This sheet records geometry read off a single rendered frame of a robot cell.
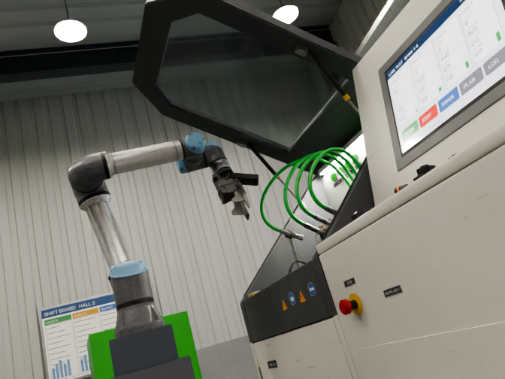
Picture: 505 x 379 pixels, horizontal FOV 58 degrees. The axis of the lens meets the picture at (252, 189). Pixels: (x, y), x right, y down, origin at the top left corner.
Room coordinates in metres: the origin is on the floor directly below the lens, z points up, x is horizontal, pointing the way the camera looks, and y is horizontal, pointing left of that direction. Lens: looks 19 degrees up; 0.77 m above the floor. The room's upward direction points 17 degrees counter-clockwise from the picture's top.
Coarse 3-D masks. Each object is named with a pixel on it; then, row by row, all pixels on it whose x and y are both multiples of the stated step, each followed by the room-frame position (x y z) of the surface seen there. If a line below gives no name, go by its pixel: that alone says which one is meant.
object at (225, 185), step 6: (222, 168) 1.62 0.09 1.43; (228, 168) 1.63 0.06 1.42; (216, 174) 1.62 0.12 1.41; (222, 174) 1.63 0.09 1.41; (228, 174) 1.63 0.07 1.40; (216, 180) 1.63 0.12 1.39; (222, 180) 1.63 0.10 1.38; (228, 180) 1.60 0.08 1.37; (234, 180) 1.61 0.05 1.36; (216, 186) 1.61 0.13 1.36; (222, 186) 1.59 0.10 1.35; (228, 186) 1.60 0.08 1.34; (234, 186) 1.60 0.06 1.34; (222, 192) 1.58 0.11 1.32; (228, 192) 1.59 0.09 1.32; (222, 198) 1.61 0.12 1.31; (228, 198) 1.63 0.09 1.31; (222, 204) 1.64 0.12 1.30
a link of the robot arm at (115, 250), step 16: (80, 192) 1.45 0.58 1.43; (96, 192) 1.48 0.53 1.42; (80, 208) 1.51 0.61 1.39; (96, 208) 1.49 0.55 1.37; (96, 224) 1.50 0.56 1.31; (112, 224) 1.51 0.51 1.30; (112, 240) 1.50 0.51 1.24; (112, 256) 1.50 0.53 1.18; (128, 256) 1.52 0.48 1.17; (112, 288) 1.52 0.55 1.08
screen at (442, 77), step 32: (448, 0) 0.98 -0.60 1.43; (480, 0) 0.90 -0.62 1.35; (416, 32) 1.09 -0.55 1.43; (448, 32) 0.99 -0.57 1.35; (480, 32) 0.91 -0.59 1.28; (384, 64) 1.23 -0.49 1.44; (416, 64) 1.10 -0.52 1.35; (448, 64) 1.01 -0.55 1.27; (480, 64) 0.92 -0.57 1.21; (384, 96) 1.24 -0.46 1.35; (416, 96) 1.12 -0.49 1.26; (448, 96) 1.02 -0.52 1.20; (480, 96) 0.94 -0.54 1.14; (416, 128) 1.13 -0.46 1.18; (448, 128) 1.04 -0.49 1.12
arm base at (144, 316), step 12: (132, 300) 1.37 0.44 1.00; (144, 300) 1.38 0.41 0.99; (120, 312) 1.37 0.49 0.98; (132, 312) 1.36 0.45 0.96; (144, 312) 1.37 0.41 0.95; (156, 312) 1.41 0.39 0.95; (120, 324) 1.37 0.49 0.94; (132, 324) 1.35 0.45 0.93; (144, 324) 1.36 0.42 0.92; (156, 324) 1.38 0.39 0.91; (120, 336) 1.36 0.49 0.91
